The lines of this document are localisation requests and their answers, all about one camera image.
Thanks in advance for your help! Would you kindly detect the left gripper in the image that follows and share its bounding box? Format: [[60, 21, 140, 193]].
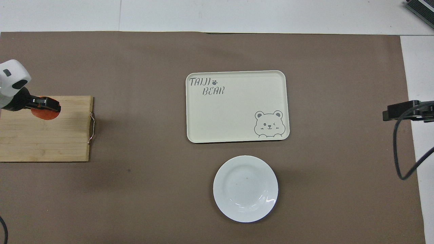
[[3, 87, 41, 112]]

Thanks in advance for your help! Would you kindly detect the wooden cutting board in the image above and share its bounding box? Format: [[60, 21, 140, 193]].
[[0, 96, 96, 162]]

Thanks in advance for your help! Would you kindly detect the white round plate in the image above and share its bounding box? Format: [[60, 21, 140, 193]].
[[213, 155, 279, 223]]

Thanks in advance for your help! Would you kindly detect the black cable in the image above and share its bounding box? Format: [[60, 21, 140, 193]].
[[0, 215, 9, 244], [393, 101, 434, 181]]

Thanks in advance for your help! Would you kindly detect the cream tray with bear print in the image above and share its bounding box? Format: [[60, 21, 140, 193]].
[[186, 70, 291, 144]]

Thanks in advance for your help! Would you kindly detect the orange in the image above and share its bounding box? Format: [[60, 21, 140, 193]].
[[31, 102, 61, 121]]

